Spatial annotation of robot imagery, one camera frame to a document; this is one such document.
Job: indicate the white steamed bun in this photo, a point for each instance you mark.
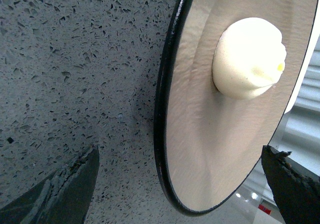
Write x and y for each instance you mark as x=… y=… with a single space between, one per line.
x=249 y=59

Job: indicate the brown plate with black rim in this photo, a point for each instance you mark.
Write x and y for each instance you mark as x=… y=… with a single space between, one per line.
x=205 y=143

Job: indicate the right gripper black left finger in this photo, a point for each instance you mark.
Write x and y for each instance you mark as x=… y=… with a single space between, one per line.
x=63 y=197

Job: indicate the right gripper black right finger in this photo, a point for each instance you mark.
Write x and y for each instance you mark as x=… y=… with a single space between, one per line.
x=295 y=189

